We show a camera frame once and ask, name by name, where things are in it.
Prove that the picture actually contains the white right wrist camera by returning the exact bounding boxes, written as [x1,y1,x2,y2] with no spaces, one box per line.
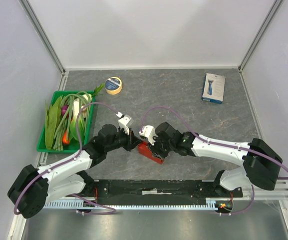
[139,125,157,146]

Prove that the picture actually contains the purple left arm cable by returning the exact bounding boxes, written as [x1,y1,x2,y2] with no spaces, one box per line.
[13,101,124,216]

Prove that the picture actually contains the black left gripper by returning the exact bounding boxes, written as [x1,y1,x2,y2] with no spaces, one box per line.
[105,126,142,152]

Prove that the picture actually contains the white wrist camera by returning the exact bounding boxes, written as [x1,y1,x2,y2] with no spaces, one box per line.
[116,112,134,135]
[139,125,157,146]

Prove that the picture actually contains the green leafy vegetables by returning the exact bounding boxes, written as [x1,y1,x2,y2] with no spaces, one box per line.
[44,96,62,150]

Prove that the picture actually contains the bok choy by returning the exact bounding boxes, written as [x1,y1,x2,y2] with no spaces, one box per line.
[69,98,85,142]

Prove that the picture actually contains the slotted cable duct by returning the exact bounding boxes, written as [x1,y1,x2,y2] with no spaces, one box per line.
[43,198,218,211]

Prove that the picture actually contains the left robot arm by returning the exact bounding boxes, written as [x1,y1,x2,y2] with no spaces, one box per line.
[7,124,142,219]

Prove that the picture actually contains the orange carrot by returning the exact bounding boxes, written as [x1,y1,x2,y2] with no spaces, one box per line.
[62,131,70,145]

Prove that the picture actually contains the red paper box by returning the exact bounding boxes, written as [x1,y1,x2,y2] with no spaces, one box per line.
[138,142,164,165]

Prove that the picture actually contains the masking tape roll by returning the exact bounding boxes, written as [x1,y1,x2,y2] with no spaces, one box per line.
[105,76,122,95]

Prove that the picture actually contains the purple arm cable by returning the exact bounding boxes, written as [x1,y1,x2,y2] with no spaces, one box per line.
[13,101,124,216]
[140,106,288,216]

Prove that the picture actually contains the green long beans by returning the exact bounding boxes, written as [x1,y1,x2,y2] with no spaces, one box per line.
[52,91,94,151]

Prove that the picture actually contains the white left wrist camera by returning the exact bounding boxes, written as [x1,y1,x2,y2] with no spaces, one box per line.
[116,112,134,135]

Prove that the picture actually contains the razor package box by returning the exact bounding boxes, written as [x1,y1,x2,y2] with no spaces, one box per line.
[201,73,226,104]

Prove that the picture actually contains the purple onion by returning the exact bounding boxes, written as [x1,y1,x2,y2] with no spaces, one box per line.
[61,105,68,116]

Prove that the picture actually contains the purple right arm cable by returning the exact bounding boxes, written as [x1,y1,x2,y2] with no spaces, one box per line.
[140,106,288,216]

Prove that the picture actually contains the green plastic tray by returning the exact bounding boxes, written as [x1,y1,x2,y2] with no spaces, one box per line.
[36,90,97,153]

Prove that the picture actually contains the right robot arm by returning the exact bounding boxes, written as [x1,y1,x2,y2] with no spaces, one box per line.
[142,122,283,197]

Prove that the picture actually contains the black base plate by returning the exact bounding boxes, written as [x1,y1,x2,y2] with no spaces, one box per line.
[79,179,243,206]

